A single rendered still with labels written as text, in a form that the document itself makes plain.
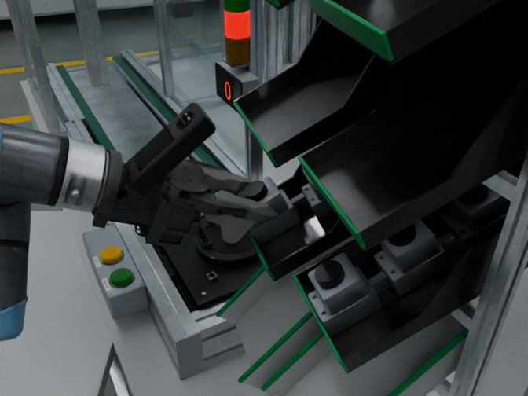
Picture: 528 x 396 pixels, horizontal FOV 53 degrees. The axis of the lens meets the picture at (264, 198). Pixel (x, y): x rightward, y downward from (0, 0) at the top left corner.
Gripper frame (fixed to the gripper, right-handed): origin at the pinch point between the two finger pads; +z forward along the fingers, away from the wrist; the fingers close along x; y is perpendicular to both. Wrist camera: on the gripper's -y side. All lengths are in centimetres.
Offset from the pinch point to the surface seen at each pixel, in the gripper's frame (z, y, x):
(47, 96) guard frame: -19, 36, -103
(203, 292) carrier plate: 5.9, 28.1, -14.1
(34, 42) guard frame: -25, 21, -103
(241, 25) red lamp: 5.5, -12.0, -43.8
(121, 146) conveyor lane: 1, 37, -83
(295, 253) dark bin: 2.1, 2.0, 8.4
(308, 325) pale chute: 9.5, 12.7, 8.8
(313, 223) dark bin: 6.2, 0.2, 3.5
